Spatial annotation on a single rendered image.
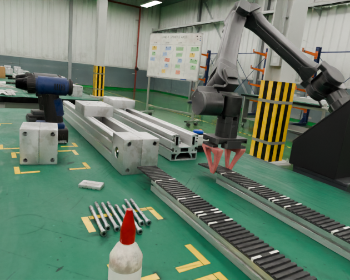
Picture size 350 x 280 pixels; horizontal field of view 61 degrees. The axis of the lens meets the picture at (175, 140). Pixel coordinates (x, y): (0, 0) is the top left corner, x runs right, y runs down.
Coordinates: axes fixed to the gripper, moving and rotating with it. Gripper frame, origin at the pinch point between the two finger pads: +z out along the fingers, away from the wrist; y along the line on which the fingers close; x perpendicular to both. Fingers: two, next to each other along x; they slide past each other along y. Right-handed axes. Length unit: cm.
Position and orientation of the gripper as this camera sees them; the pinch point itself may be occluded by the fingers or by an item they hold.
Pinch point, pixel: (220, 169)
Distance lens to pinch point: 80.5
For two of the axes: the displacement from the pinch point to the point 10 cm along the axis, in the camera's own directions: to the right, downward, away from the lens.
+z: -1.1, 9.7, 2.0
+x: 4.9, 2.3, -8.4
